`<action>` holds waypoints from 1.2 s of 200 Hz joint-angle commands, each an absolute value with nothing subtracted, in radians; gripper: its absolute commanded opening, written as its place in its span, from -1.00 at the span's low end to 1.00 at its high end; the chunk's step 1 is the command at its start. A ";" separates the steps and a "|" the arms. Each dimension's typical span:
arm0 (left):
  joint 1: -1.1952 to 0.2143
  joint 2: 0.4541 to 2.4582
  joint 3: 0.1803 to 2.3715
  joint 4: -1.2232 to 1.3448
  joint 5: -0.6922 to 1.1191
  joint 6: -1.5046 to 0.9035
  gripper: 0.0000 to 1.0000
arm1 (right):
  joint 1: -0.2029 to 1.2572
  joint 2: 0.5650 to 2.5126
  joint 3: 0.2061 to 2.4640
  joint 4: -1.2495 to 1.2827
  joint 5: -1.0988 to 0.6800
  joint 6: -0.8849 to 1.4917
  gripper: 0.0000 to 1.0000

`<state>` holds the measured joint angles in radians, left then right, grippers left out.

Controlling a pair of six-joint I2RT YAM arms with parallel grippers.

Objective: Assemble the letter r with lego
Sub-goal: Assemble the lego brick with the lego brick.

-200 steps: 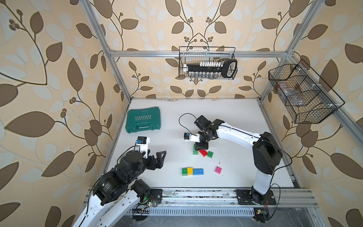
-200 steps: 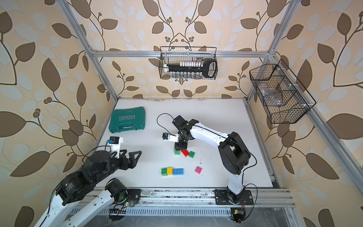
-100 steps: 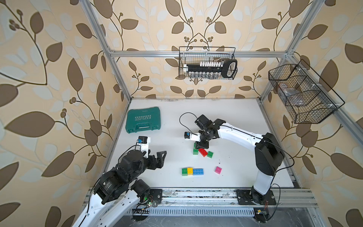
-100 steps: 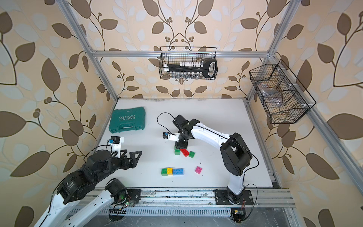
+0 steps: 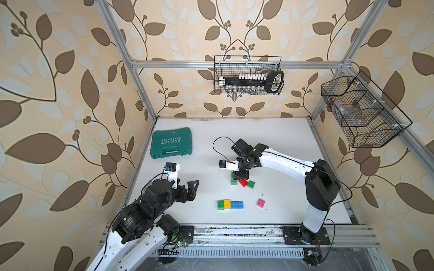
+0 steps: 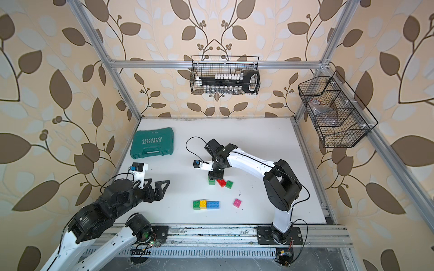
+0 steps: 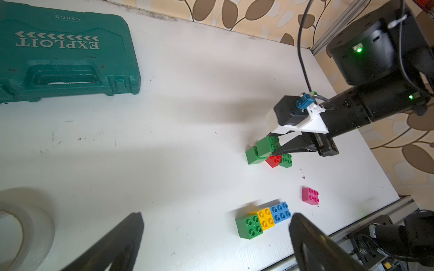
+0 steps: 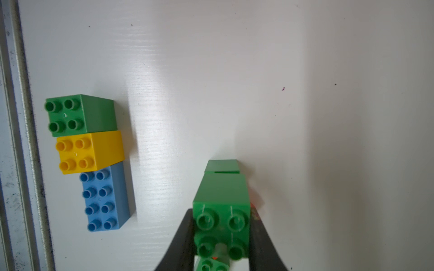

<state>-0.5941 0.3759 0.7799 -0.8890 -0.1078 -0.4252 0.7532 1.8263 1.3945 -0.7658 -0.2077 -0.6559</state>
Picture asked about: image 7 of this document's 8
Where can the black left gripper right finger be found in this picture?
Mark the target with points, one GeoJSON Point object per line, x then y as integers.
{"type": "Point", "coordinates": [315, 251]}

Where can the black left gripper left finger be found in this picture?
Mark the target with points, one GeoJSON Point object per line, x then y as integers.
{"type": "Point", "coordinates": [116, 251]}

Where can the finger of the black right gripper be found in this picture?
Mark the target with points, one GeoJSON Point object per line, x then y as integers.
{"type": "Point", "coordinates": [301, 143]}

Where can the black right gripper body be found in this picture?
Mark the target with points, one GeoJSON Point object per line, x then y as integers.
{"type": "Point", "coordinates": [324, 145]}

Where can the red lego brick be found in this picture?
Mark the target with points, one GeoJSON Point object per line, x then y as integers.
{"type": "Point", "coordinates": [273, 161]}

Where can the yellow lego brick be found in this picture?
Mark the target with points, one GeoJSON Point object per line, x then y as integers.
{"type": "Point", "coordinates": [265, 216]}

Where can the green lego brick front row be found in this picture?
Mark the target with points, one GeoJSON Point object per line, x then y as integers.
{"type": "Point", "coordinates": [249, 226]}

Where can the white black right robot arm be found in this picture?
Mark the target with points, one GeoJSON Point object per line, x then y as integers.
{"type": "Point", "coordinates": [382, 57]}

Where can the blue lego brick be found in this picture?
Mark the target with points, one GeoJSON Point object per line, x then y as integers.
{"type": "Point", "coordinates": [280, 212]}

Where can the pink lego brick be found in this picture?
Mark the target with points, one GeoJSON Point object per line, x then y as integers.
{"type": "Point", "coordinates": [310, 196]}

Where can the clear tape roll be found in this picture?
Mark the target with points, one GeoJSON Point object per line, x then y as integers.
{"type": "Point", "coordinates": [27, 235]}

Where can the green plastic tool case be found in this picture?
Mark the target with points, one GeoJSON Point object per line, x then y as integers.
{"type": "Point", "coordinates": [55, 53]}

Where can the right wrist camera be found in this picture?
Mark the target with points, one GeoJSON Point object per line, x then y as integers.
{"type": "Point", "coordinates": [296, 114]}

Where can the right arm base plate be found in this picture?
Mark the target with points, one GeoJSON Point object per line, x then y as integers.
{"type": "Point", "coordinates": [365, 249]}

